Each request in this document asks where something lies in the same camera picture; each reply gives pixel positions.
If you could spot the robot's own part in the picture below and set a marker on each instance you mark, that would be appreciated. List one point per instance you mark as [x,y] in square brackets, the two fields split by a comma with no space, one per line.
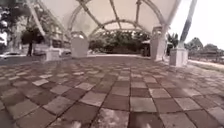
[147,126]
[75,125]

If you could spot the dark trees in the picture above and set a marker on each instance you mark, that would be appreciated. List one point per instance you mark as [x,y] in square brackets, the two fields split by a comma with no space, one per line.
[30,36]

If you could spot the pale side path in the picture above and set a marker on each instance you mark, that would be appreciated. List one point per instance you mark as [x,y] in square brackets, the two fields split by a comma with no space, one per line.
[210,64]

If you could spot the white vehicle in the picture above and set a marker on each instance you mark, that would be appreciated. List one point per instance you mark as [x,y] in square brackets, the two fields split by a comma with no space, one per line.
[10,54]

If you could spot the small red-roofed building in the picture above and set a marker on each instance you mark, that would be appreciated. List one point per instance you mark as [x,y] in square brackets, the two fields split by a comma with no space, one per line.
[145,48]

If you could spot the white arched canopy shelter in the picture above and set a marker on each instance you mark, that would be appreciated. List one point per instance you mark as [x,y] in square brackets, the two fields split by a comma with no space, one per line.
[100,10]

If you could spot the red and grey checkered pavement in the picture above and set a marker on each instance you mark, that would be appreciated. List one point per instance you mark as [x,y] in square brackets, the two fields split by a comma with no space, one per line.
[113,93]

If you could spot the trees behind shelter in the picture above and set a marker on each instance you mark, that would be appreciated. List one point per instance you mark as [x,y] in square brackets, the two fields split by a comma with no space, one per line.
[116,43]

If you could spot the distant trees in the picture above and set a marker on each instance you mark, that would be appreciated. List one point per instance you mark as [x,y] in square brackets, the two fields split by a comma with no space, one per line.
[195,45]

